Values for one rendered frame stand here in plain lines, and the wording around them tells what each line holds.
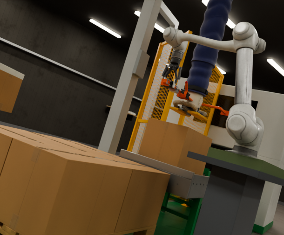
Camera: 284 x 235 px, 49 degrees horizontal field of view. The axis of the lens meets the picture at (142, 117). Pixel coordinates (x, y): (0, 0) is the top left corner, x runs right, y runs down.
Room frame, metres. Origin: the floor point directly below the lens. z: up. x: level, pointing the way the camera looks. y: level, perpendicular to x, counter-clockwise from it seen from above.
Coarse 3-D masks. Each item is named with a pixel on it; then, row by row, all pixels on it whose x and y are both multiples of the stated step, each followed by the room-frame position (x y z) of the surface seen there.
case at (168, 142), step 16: (160, 128) 2.69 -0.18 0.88; (176, 128) 2.61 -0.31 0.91; (144, 144) 2.75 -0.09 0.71; (160, 144) 2.67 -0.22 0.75; (176, 144) 2.58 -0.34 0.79; (192, 144) 2.69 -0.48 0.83; (208, 144) 2.98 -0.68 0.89; (160, 160) 2.64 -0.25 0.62; (176, 160) 2.56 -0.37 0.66; (192, 160) 2.77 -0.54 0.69
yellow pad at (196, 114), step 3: (189, 111) 2.76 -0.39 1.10; (192, 111) 2.75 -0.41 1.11; (195, 111) 2.76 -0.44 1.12; (192, 114) 2.83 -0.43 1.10; (195, 114) 2.77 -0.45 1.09; (198, 114) 2.75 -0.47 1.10; (201, 114) 2.94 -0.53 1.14; (198, 117) 2.94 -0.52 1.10; (201, 117) 2.88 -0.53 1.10; (204, 117) 2.91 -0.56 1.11; (207, 120) 3.00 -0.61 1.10
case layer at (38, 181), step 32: (0, 128) 1.94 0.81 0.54; (0, 160) 1.64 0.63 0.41; (32, 160) 1.52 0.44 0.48; (64, 160) 1.43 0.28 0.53; (96, 160) 1.75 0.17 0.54; (128, 160) 2.56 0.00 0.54; (0, 192) 1.60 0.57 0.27; (32, 192) 1.49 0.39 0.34; (64, 192) 1.46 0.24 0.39; (96, 192) 1.67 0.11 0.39; (128, 192) 1.96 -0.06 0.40; (160, 192) 2.36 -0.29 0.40; (32, 224) 1.46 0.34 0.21; (64, 224) 1.52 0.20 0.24; (96, 224) 1.75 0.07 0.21; (128, 224) 2.07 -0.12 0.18
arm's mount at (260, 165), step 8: (208, 152) 2.05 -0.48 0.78; (216, 152) 2.01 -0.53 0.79; (224, 152) 1.96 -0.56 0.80; (232, 152) 1.92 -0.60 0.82; (224, 160) 1.95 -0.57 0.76; (232, 160) 1.91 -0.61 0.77; (240, 160) 1.88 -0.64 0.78; (248, 160) 1.84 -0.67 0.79; (256, 160) 1.80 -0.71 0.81; (256, 168) 1.80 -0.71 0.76; (264, 168) 1.80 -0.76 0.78; (272, 168) 1.87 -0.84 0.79; (280, 168) 1.94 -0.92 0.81; (280, 176) 1.96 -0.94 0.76
